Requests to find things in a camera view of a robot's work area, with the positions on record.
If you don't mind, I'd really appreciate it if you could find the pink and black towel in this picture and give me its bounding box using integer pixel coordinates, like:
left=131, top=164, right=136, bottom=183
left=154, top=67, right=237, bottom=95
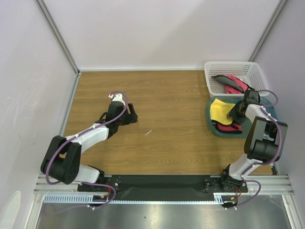
left=212, top=120, right=243, bottom=134

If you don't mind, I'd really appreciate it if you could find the yellow and black towel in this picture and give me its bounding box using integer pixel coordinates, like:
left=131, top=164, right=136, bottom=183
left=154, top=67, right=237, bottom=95
left=210, top=98, right=235, bottom=126

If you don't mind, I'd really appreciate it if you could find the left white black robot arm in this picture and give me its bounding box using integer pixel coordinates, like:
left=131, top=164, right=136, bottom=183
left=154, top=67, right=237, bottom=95
left=41, top=101, right=138, bottom=191

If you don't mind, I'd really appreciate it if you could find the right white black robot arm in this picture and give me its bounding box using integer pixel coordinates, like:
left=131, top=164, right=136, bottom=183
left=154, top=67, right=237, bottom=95
left=219, top=89, right=288, bottom=192

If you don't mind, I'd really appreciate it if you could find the teal transparent plastic tray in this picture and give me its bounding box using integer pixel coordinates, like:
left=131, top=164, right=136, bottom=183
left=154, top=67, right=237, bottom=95
left=206, top=94, right=287, bottom=139

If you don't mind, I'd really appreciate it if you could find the white perforated plastic basket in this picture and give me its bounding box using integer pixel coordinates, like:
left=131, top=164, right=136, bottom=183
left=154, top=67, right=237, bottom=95
left=204, top=61, right=269, bottom=97

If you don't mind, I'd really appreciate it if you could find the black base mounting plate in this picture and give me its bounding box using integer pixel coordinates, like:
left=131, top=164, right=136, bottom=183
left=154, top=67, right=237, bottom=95
left=77, top=174, right=249, bottom=202

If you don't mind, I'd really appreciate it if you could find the white object at left edge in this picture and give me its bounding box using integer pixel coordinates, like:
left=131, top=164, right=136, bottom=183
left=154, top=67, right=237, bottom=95
left=0, top=191, right=21, bottom=229

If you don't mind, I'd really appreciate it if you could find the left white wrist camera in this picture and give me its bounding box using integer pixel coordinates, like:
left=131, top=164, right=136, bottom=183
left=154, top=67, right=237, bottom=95
left=108, top=93, right=125, bottom=103

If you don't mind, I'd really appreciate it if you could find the aluminium frame rail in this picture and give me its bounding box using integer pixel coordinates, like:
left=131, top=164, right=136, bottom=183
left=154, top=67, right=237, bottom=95
left=34, top=175, right=293, bottom=195

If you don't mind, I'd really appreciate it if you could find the right grey cable duct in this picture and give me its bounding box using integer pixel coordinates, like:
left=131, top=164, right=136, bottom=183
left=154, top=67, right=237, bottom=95
left=214, top=193, right=240, bottom=207

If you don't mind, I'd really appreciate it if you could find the grey cable duct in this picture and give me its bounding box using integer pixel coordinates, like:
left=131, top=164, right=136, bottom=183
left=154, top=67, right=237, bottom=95
left=214, top=193, right=240, bottom=207
left=43, top=194, right=109, bottom=204

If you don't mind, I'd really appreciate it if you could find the left grey cable duct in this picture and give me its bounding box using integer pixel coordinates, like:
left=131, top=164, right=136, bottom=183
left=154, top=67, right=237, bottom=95
left=43, top=194, right=109, bottom=204

